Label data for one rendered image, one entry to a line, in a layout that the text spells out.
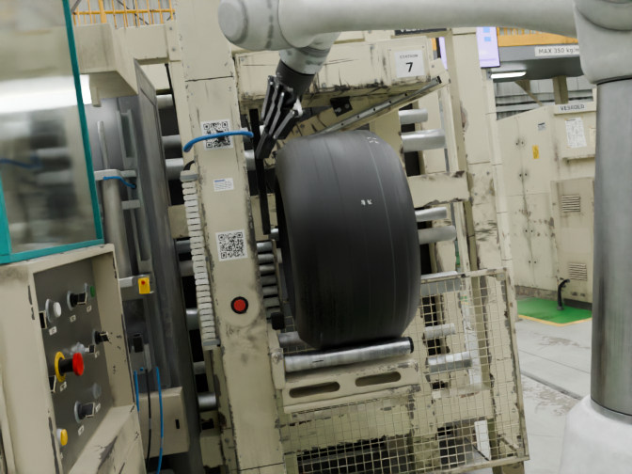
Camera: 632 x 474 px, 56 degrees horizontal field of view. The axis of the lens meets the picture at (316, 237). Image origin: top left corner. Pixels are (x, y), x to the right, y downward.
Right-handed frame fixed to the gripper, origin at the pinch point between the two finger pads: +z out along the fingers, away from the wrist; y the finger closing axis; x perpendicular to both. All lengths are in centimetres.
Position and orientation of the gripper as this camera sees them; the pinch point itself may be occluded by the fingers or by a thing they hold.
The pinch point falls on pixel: (266, 144)
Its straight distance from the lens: 130.9
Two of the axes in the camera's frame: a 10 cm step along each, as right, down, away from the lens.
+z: -3.7, 6.7, 6.4
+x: 8.0, -1.2, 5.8
